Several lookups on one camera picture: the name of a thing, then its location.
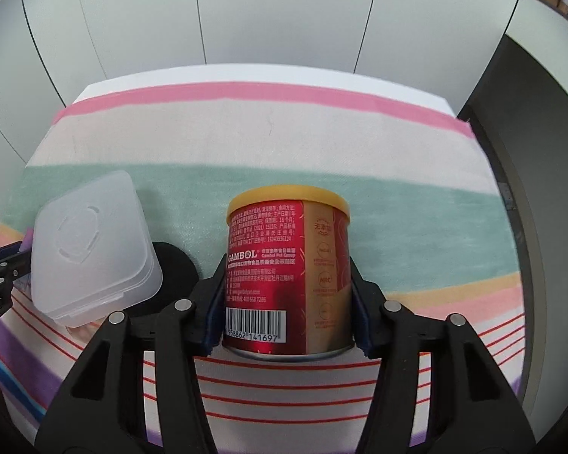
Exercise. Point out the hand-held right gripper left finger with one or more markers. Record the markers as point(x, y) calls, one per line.
point(213, 312)

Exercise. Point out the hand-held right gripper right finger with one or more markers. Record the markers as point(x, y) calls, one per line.
point(362, 321)

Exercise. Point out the black round puff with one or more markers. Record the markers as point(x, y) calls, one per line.
point(170, 269)

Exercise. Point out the red can with yellow lid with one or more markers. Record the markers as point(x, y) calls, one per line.
point(284, 269)

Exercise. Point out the translucent plastic lidded box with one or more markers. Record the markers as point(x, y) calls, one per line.
point(90, 255)

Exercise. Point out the striped colourful cloth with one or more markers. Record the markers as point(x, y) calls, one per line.
point(284, 142)

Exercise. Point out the white table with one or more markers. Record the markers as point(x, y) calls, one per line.
point(430, 99)

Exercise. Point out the white shelf counter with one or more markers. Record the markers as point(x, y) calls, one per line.
point(539, 56)

